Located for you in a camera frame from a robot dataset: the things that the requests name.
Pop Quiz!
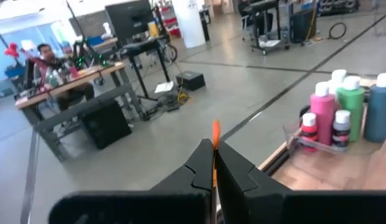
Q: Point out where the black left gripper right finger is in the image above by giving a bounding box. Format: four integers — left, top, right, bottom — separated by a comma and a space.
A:
215, 140, 293, 224

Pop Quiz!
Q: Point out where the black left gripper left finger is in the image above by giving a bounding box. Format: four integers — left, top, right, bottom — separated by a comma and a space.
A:
150, 138, 215, 224

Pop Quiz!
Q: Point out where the orange paintbrush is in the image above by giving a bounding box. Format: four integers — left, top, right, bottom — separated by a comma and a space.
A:
211, 119, 222, 189

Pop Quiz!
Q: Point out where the small red paint bottle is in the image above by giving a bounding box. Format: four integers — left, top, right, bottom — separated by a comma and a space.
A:
301, 112, 318, 152

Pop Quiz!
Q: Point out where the large pink paint bottle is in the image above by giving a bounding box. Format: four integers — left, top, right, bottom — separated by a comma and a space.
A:
309, 81, 337, 146

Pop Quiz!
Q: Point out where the small purple paint bottle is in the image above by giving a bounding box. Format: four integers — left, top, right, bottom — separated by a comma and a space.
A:
331, 109, 352, 150

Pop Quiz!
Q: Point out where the large green paint bottle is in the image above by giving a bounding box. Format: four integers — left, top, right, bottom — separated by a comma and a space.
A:
336, 75, 366, 142

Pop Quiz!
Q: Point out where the large white paint bottle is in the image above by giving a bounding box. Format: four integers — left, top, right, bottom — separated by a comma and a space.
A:
327, 68, 348, 103

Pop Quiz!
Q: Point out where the large teal paint bottle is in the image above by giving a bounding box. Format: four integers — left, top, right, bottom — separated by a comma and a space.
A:
363, 72, 386, 144

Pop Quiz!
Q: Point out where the clear plastic bin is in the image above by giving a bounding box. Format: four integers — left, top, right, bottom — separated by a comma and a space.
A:
283, 102, 368, 156

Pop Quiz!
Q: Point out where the black computer tower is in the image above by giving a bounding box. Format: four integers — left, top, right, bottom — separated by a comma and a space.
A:
289, 9, 315, 44
80, 101, 133, 150

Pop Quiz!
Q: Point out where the white paper sheet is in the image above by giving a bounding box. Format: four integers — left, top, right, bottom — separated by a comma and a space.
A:
154, 81, 175, 94

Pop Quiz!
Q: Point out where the black floor box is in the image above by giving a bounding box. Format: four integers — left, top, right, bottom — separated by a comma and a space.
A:
176, 70, 206, 91

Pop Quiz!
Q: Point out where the black standing desk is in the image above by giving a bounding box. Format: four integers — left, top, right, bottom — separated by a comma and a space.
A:
120, 35, 172, 102

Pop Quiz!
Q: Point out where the wooden top metal workbench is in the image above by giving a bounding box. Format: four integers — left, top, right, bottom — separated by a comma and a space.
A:
14, 61, 150, 162

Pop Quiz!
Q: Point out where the black rolling cart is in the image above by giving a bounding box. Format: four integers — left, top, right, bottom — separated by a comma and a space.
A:
238, 0, 293, 56

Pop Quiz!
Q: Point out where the white round pillar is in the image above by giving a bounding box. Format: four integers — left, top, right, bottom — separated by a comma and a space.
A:
171, 0, 207, 49

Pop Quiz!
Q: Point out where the red storage shelf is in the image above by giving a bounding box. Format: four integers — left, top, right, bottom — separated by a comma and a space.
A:
160, 4, 181, 38

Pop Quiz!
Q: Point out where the black background monitor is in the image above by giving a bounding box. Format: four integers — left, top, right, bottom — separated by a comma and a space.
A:
105, 0, 155, 40

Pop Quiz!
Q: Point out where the person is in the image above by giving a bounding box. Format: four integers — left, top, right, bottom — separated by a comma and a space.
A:
32, 42, 96, 111

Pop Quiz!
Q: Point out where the black coiled cable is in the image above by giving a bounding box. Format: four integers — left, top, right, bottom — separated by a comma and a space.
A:
328, 21, 348, 40

